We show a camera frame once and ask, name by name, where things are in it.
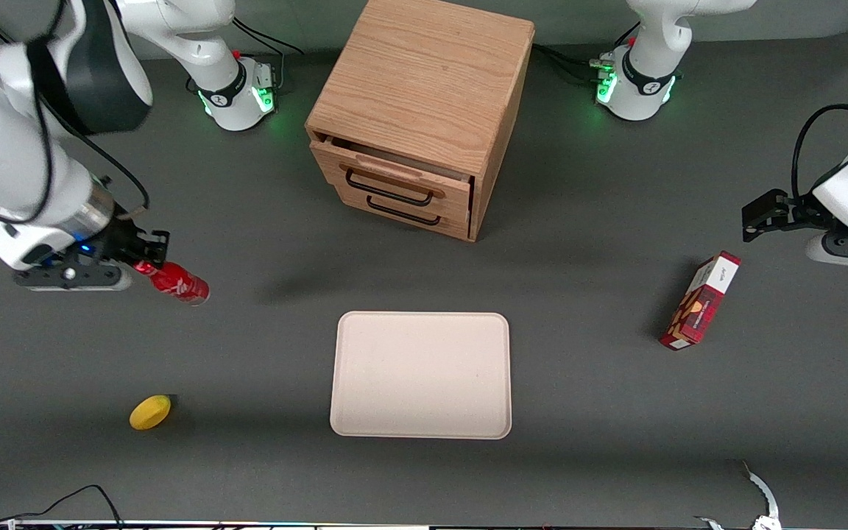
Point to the yellow toy lemon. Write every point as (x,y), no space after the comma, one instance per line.
(150,412)

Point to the red coke bottle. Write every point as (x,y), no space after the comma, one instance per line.
(181,287)

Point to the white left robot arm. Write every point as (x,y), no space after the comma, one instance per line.
(645,81)

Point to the white curved plastic strip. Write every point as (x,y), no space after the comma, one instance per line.
(766,497)

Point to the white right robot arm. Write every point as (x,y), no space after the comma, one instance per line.
(12,169)

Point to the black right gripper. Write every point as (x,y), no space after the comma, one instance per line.
(124,241)

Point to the wooden drawer cabinet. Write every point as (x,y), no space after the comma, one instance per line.
(424,73)

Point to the red snack box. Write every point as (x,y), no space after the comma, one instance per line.
(696,309)

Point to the beige rectangular tray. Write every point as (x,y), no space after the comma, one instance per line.
(420,375)

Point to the plain wooden drawer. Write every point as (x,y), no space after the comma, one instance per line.
(455,228)

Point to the wooden drawer with notch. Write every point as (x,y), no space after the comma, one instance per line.
(328,158)

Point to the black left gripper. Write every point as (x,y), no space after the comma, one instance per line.
(798,208)

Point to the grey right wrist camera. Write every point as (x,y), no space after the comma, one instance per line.
(71,277)

